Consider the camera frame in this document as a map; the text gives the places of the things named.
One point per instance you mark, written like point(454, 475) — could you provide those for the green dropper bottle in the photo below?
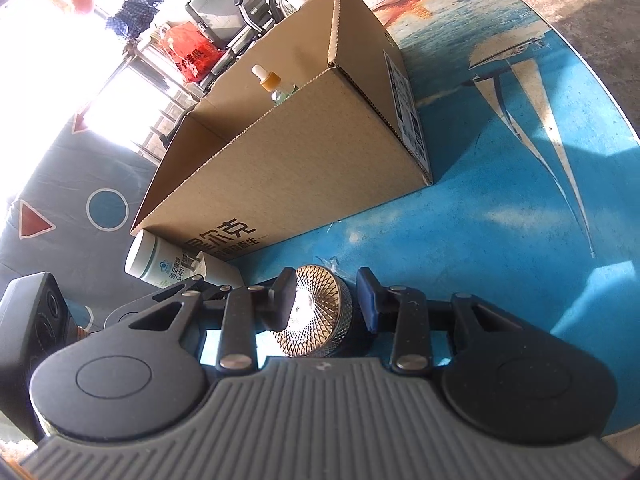
point(271, 82)

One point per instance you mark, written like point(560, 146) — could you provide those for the white supplement bottle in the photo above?
point(157, 262)

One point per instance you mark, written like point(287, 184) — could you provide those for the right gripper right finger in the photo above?
point(402, 312)

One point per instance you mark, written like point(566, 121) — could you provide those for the wheelchair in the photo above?
point(233, 26)

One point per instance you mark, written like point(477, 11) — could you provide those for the red plastic bag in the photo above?
point(192, 52)

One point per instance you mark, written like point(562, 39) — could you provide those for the rose gold lid jar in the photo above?
point(325, 319)

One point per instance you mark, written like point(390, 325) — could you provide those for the brown cardboard box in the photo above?
point(243, 173)

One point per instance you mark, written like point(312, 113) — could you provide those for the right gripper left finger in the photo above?
point(248, 310)

